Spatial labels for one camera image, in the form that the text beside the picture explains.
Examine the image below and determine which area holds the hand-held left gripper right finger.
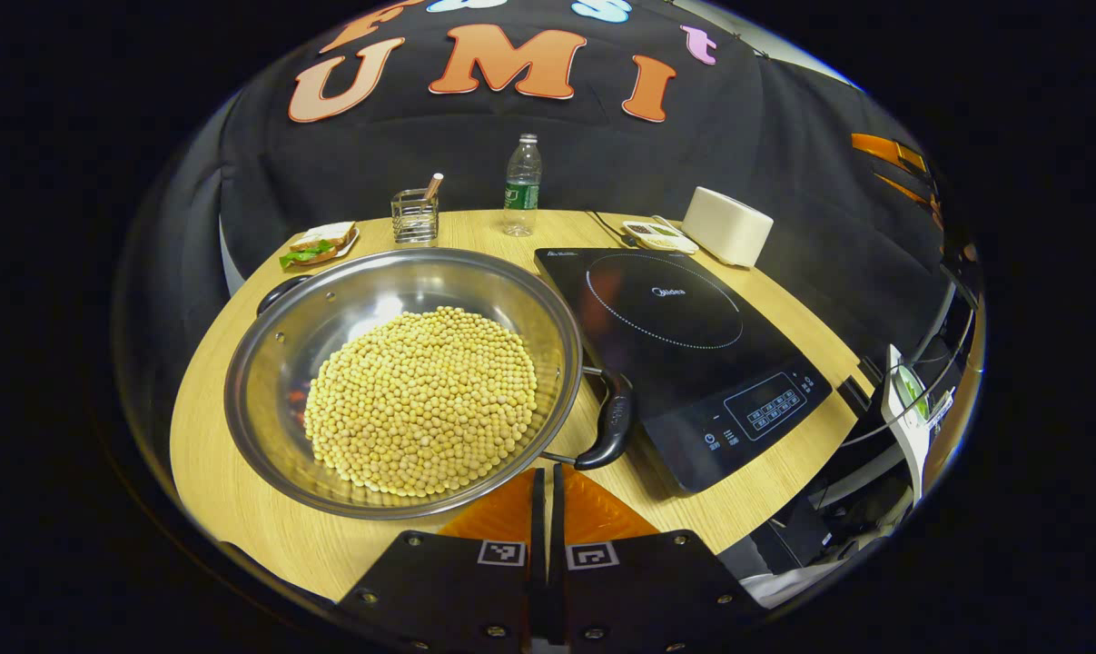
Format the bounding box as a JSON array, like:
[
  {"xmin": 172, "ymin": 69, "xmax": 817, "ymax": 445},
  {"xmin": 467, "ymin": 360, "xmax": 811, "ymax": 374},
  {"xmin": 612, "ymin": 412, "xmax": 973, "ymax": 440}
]
[{"xmin": 550, "ymin": 463, "xmax": 766, "ymax": 654}]

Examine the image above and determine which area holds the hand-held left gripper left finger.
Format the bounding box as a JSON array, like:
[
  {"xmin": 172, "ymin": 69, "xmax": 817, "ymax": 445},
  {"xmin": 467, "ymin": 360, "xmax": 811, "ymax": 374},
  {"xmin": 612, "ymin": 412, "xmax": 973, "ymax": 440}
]
[{"xmin": 337, "ymin": 468, "xmax": 548, "ymax": 654}]

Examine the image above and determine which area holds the black induction cooktop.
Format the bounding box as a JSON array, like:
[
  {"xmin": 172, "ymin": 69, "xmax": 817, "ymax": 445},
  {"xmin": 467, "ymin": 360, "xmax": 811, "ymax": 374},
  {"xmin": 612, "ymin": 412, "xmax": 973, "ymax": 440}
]
[{"xmin": 535, "ymin": 247, "xmax": 833, "ymax": 494}]

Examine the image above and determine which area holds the steel pot with black handles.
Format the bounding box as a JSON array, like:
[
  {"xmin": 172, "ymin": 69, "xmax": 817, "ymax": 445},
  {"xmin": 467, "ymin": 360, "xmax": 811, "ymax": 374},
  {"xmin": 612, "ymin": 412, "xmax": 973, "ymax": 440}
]
[{"xmin": 224, "ymin": 247, "xmax": 637, "ymax": 520}]

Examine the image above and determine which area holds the white toaster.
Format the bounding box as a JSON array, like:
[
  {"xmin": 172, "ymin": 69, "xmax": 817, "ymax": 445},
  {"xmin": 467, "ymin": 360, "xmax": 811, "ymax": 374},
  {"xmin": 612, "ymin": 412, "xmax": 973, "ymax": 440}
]
[{"xmin": 682, "ymin": 186, "xmax": 775, "ymax": 268}]

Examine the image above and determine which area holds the white device with green label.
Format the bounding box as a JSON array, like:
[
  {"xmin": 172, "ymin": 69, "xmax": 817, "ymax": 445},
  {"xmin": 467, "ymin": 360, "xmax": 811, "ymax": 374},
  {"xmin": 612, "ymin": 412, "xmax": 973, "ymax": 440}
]
[{"xmin": 882, "ymin": 345, "xmax": 957, "ymax": 500}]

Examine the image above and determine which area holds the pile of soybeans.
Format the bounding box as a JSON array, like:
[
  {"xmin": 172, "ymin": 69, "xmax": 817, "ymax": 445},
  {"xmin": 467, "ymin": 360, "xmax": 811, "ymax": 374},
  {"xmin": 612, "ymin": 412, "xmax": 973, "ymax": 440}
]
[{"xmin": 304, "ymin": 307, "xmax": 539, "ymax": 498}]

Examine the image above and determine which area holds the white seasoning tray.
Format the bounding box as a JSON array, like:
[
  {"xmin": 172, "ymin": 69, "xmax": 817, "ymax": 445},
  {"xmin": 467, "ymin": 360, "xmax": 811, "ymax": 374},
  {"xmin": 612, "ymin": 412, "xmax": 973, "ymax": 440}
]
[{"xmin": 622, "ymin": 220, "xmax": 699, "ymax": 255}]

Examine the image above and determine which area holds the clear plastic water bottle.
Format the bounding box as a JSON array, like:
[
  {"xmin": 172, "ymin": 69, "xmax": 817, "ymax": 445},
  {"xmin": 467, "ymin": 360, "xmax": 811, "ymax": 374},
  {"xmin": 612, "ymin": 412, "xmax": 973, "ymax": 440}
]
[{"xmin": 502, "ymin": 134, "xmax": 543, "ymax": 238}]

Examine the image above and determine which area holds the sandwich with lettuce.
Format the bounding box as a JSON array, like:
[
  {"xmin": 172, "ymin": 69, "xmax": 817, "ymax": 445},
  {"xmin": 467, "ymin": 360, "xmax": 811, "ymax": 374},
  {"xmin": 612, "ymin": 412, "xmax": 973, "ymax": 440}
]
[{"xmin": 280, "ymin": 222, "xmax": 358, "ymax": 270}]

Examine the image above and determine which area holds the black cable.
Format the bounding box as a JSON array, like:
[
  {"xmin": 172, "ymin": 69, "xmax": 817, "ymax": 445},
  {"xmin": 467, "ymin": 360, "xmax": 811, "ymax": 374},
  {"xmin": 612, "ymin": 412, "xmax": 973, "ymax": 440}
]
[{"xmin": 587, "ymin": 211, "xmax": 632, "ymax": 248}]

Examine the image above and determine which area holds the wire utensil holder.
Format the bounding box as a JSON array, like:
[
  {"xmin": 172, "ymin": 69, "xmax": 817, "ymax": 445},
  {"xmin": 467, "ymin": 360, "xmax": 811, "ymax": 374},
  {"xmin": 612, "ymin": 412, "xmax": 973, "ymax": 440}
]
[{"xmin": 391, "ymin": 188, "xmax": 439, "ymax": 244}]

